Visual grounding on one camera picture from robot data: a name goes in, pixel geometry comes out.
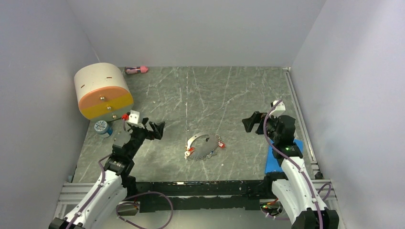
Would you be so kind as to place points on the blue foam pad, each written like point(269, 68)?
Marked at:
point(274, 159)

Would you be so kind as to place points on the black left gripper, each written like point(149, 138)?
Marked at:
point(157, 128)

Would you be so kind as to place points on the pink capped small bottle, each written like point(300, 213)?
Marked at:
point(136, 70)

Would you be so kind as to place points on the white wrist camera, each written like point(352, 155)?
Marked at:
point(133, 117)
point(278, 108)

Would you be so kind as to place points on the aluminium frame rail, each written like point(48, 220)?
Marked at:
point(73, 193)

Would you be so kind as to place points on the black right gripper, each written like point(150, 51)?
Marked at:
point(249, 122)

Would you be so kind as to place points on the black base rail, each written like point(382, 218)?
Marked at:
point(196, 195)

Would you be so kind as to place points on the white round drawer cabinet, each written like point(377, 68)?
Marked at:
point(102, 92)

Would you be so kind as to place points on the small blue white jar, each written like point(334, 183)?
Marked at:
point(103, 129)

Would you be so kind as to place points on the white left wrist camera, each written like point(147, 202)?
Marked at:
point(133, 117)

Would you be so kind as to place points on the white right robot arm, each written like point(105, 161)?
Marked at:
point(293, 187)

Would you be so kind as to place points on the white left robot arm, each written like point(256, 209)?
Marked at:
point(114, 183)

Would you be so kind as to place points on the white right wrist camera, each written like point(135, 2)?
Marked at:
point(278, 108)

